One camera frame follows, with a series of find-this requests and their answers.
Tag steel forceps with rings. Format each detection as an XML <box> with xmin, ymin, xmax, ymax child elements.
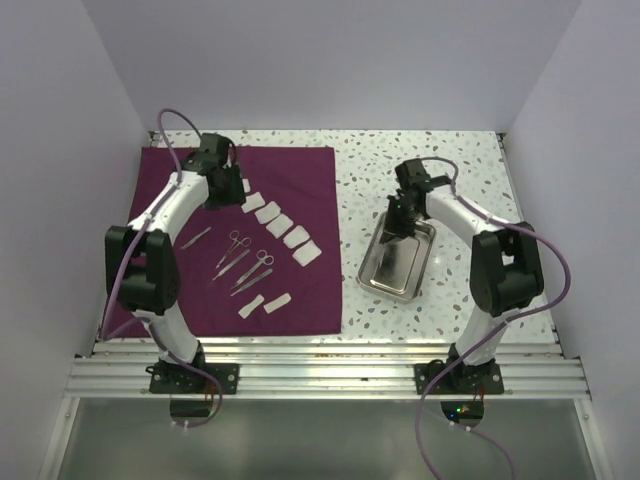
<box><xmin>216</xmin><ymin>230</ymin><xmax>251</xmax><ymax>268</ymax></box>

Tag steel scalpel handle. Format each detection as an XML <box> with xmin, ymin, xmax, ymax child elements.
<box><xmin>180</xmin><ymin>227</ymin><xmax>211</xmax><ymax>250</ymax></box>

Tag steel scissors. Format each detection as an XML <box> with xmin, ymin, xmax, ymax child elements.
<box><xmin>236</xmin><ymin>250</ymin><xmax>274</xmax><ymax>284</ymax></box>

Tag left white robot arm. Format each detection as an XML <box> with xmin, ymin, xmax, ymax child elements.
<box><xmin>100</xmin><ymin>133</ymin><xmax>246</xmax><ymax>393</ymax></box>

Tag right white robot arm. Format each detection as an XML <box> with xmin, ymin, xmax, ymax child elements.
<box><xmin>379</xmin><ymin>159</ymin><xmax>544</xmax><ymax>393</ymax></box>

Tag steel instrument tray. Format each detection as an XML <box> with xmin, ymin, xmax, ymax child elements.
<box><xmin>357</xmin><ymin>213</ymin><xmax>436</xmax><ymax>303</ymax></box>

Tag purple cloth mat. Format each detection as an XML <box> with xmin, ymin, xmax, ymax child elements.
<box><xmin>97</xmin><ymin>145</ymin><xmax>344</xmax><ymax>339</ymax></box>

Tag white bandage strip left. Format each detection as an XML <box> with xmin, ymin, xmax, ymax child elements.
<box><xmin>238</xmin><ymin>295</ymin><xmax>265</xmax><ymax>319</ymax></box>

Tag white bandage strip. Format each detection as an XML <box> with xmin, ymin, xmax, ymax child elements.
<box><xmin>263</xmin><ymin>293</ymin><xmax>292</xmax><ymax>314</ymax></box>
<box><xmin>238</xmin><ymin>295</ymin><xmax>265</xmax><ymax>319</ymax></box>

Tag white bandage strip right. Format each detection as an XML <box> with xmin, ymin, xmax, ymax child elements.
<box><xmin>263</xmin><ymin>293</ymin><xmax>292</xmax><ymax>314</ymax></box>

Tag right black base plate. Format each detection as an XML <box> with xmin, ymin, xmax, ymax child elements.
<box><xmin>413</xmin><ymin>358</ymin><xmax>505</xmax><ymax>395</ymax></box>

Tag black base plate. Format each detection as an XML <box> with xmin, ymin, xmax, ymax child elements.
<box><xmin>413</xmin><ymin>358</ymin><xmax>505</xmax><ymax>395</ymax></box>
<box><xmin>145</xmin><ymin>355</ymin><xmax>239</xmax><ymax>395</ymax></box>

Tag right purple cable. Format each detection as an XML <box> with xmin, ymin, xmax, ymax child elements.
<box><xmin>409</xmin><ymin>155</ymin><xmax>572</xmax><ymax>480</ymax></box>

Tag purple cable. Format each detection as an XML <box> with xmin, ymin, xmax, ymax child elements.
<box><xmin>409</xmin><ymin>155</ymin><xmax>572</xmax><ymax>480</ymax></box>
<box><xmin>97</xmin><ymin>107</ymin><xmax>224</xmax><ymax>431</ymax></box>

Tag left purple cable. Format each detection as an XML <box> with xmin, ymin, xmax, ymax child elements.
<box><xmin>97</xmin><ymin>107</ymin><xmax>224</xmax><ymax>431</ymax></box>

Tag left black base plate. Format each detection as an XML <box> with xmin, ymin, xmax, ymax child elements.
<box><xmin>145</xmin><ymin>355</ymin><xmax>239</xmax><ymax>395</ymax></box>

